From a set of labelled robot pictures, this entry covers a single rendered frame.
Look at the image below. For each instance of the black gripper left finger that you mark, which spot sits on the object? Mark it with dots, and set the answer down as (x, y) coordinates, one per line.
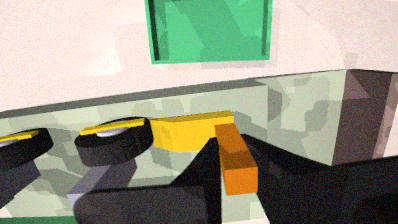
(193, 197)

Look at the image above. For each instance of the green wheeled trolley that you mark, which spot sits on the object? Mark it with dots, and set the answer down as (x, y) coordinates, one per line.
(109, 149)

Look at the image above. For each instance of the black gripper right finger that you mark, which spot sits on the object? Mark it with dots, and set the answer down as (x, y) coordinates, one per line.
(296, 190)

